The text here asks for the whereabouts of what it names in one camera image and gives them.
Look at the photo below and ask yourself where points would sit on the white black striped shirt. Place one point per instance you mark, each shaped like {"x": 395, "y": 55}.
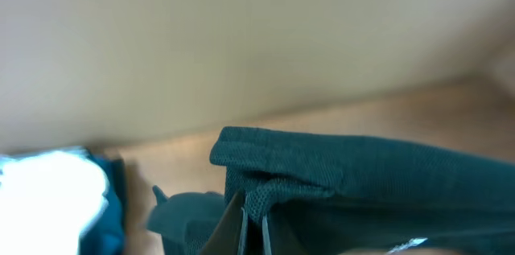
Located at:
{"x": 48, "y": 202}

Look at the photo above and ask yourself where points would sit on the black polo shirt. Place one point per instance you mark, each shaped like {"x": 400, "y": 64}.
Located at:
{"x": 349, "y": 194}

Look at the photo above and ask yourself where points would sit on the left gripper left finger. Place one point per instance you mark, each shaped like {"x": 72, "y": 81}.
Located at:
{"x": 229, "y": 236}

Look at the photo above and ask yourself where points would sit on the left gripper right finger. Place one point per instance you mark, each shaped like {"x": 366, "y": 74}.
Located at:
{"x": 278, "y": 237}

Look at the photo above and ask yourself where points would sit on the blue folded garment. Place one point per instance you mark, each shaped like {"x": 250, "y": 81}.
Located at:
{"x": 106, "y": 235}

